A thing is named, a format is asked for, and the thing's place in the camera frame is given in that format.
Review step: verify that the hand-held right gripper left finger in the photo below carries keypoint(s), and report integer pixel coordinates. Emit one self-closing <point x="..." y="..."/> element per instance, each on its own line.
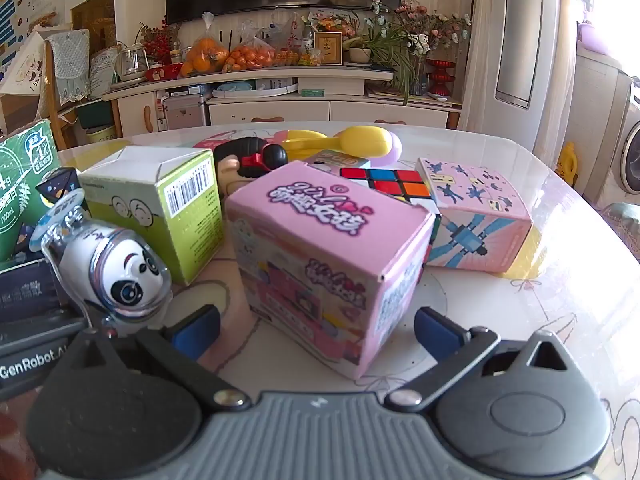
<point x="197" y="332"/>

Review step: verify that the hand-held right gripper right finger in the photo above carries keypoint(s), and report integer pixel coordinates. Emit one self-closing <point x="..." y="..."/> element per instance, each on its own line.
<point x="434" y="332"/>

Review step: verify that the panda astronaut toy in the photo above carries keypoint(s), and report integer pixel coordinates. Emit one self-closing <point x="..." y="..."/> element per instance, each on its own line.
<point x="120" y="270"/>

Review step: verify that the pink box with blue planes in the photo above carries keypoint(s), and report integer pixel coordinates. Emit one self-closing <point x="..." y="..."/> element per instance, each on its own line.
<point x="475" y="210"/>

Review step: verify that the large pink cartoon box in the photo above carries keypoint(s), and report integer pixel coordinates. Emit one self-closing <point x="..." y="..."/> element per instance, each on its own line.
<point x="310" y="265"/>

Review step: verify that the green printed cardboard box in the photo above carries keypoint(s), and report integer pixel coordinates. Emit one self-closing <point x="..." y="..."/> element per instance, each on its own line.
<point x="22" y="185"/>

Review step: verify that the dark blue box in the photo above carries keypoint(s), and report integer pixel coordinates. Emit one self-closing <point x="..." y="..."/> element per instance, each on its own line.
<point x="25" y="290"/>

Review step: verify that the light green box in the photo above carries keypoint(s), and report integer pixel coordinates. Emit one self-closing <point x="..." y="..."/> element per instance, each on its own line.
<point x="150" y="200"/>

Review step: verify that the colourful puzzle cube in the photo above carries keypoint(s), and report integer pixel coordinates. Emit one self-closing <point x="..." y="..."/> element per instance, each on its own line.
<point x="395" y="185"/>

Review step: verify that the black-haired doll figure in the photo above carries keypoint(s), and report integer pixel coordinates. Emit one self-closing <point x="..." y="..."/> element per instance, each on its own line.
<point x="245" y="160"/>

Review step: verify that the dark patterned small box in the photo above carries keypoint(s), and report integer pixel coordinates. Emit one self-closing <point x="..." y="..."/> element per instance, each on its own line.
<point x="60" y="182"/>

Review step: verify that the purple plastic egg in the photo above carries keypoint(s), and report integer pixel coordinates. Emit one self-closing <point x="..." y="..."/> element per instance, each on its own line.
<point x="395" y="147"/>

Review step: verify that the small pink figure box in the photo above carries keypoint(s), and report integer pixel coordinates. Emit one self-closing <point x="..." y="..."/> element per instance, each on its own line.
<point x="335" y="164"/>

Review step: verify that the yellow toy gun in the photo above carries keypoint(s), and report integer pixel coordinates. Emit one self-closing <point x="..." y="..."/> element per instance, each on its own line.
<point x="350" y="141"/>

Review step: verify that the patterned sofa cushion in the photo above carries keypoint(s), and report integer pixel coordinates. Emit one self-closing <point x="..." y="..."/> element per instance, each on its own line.
<point x="622" y="230"/>

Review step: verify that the yellow detergent bottle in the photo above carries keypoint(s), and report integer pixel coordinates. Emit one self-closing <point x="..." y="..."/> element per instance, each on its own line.
<point x="567" y="162"/>

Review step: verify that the silver metal case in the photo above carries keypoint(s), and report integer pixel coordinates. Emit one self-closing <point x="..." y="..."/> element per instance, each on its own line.
<point x="182" y="112"/>

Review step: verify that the green waste bin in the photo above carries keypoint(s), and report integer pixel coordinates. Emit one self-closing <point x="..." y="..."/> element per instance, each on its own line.
<point x="97" y="120"/>

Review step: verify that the white television cabinet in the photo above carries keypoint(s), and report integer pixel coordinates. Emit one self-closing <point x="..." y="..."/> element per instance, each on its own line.
<point x="300" y="110"/>

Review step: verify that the round white tray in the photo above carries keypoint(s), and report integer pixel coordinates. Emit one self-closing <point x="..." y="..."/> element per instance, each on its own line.
<point x="250" y="91"/>

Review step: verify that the red gift box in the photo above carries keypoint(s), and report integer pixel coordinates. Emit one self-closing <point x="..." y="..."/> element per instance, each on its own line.
<point x="162" y="71"/>

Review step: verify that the small green packet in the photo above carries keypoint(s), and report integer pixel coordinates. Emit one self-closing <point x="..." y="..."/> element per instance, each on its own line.
<point x="312" y="92"/>

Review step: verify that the silver washing machine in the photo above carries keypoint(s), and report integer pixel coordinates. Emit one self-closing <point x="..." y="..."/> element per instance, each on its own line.
<point x="615" y="135"/>

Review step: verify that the bag of large oranges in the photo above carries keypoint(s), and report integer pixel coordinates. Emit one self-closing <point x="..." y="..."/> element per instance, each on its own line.
<point x="202" y="55"/>

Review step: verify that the glass kettle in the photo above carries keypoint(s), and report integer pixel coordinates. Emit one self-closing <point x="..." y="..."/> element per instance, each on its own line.
<point x="131" y="62"/>

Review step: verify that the bag of small tangerines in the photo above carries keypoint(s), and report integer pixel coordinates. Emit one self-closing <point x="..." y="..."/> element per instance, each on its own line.
<point x="250" y="55"/>

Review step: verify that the white sheer curtain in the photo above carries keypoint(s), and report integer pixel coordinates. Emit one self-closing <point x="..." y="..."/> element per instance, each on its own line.
<point x="480" y="45"/>

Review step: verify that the wooden chair with lace cover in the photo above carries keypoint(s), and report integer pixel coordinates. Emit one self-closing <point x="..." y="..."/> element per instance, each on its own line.
<point x="67" y="70"/>

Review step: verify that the red berry branches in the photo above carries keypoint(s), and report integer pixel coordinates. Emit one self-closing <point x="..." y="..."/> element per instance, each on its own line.
<point x="157" y="40"/>

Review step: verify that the white standing air conditioner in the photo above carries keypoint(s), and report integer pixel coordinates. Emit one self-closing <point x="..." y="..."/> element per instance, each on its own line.
<point x="525" y="35"/>

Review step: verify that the artificial flower bouquet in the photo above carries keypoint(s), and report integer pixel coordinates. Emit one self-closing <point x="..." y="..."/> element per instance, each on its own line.
<point x="430" y="20"/>

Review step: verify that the red pedestal stand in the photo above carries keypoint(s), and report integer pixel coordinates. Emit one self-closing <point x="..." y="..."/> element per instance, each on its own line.
<point x="440" y="77"/>

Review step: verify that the wooden picture frame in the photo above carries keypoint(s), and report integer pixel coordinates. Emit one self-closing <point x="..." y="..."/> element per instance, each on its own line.
<point x="327" y="49"/>

